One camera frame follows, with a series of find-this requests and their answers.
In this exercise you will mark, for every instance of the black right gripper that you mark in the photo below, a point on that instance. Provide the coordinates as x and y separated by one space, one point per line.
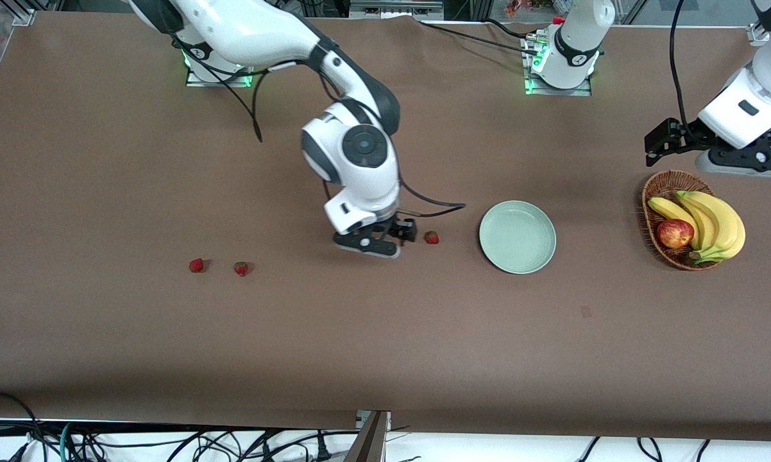
396 226

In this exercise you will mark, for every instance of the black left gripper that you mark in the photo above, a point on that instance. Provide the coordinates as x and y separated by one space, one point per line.
692 136

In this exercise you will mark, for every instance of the red strawberry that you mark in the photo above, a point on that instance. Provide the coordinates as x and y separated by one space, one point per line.
241 269
196 265
431 238

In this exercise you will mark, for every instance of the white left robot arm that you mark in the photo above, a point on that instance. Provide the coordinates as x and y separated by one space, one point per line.
578 38

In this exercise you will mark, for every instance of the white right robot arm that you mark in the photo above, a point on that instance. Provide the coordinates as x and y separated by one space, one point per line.
360 167

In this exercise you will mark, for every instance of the pale green round plate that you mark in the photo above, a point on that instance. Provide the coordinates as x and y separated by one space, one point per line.
517 237

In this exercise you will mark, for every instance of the brown wicker basket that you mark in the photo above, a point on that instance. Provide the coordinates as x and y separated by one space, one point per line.
655 192

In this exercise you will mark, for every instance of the red apple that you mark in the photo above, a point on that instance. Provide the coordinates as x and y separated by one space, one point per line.
674 234

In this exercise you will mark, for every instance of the yellow banana bunch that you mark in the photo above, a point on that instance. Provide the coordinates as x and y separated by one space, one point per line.
722 224

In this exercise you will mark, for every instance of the brown table cover sheet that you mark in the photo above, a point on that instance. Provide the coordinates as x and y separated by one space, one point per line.
385 333

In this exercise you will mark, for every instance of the colourful background object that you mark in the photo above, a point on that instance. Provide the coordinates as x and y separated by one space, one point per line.
526 6

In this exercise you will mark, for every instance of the aluminium table leg profile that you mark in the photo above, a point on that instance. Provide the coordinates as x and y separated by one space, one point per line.
372 439

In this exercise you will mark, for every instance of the grey metal box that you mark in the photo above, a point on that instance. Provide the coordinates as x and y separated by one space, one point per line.
395 9

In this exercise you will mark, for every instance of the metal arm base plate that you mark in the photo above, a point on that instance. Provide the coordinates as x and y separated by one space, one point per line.
584 90
199 82

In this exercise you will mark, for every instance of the aluminium corner bracket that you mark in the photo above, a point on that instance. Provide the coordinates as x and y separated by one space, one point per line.
759 33

